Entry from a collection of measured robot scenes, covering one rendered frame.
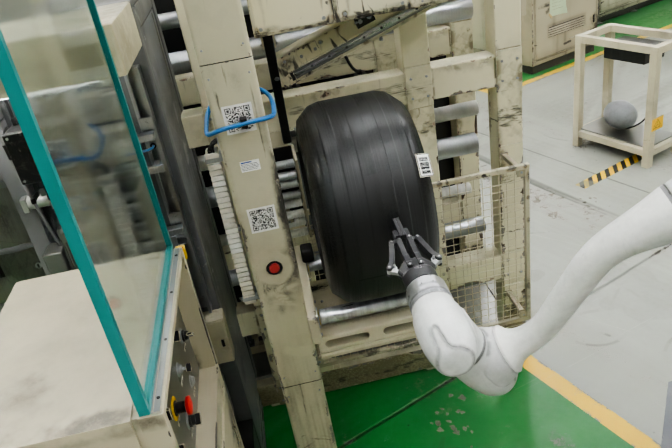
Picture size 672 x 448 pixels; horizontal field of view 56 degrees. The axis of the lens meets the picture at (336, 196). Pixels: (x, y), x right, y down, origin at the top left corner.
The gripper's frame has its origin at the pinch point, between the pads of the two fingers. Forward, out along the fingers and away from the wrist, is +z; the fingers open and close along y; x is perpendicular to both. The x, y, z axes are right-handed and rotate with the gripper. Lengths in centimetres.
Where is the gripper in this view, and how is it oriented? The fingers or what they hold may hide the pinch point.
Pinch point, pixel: (399, 231)
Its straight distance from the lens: 151.2
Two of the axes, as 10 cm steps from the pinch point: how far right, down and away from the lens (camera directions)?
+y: -9.8, 2.1, -0.7
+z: -1.8, -5.5, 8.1
